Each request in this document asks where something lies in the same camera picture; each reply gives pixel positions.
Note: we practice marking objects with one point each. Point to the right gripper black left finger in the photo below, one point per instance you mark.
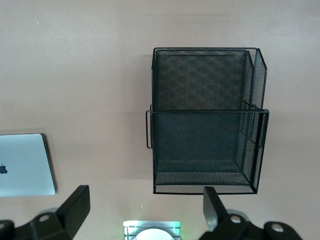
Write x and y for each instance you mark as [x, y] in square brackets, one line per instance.
[72, 207]

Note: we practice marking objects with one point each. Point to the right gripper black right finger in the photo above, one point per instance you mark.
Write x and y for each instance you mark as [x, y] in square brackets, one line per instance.
[215, 215]

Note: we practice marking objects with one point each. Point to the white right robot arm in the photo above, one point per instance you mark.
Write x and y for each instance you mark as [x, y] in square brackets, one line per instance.
[153, 236]

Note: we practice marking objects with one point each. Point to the silver closed laptop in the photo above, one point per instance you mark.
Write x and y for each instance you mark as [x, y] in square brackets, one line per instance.
[22, 155]

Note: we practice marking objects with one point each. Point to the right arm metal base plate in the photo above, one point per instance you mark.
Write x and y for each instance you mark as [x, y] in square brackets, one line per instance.
[127, 230]

